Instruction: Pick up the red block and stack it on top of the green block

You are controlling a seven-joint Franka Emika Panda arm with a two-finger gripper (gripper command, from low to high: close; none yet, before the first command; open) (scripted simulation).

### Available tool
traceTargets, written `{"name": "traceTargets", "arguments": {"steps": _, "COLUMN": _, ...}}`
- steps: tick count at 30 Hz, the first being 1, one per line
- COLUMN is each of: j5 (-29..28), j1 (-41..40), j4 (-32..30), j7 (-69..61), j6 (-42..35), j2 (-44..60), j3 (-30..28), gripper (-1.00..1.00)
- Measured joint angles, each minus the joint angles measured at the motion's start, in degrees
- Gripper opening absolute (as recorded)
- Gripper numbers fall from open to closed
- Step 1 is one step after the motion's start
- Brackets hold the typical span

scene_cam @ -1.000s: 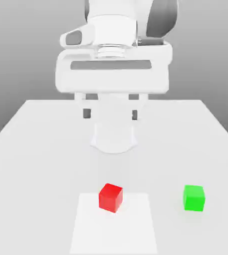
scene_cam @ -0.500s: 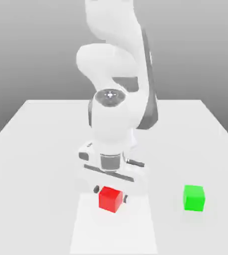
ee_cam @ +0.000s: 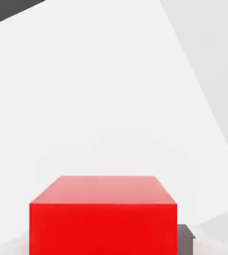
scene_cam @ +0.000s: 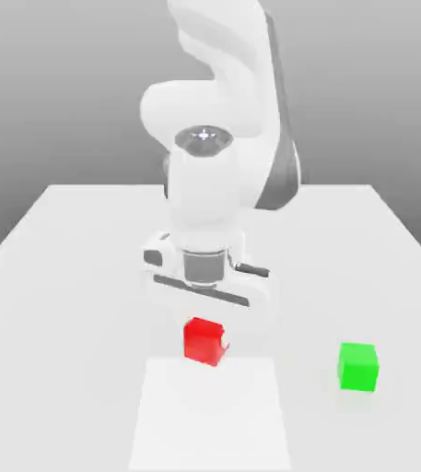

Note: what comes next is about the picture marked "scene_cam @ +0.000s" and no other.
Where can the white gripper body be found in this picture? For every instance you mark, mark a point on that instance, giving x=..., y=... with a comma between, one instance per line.
x=232, y=306

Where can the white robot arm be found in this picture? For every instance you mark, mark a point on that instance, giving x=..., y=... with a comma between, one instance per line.
x=202, y=191

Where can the small green cube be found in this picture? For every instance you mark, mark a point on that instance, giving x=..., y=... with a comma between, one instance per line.
x=357, y=368

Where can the small red cube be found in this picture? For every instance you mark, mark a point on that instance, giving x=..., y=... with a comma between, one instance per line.
x=201, y=341

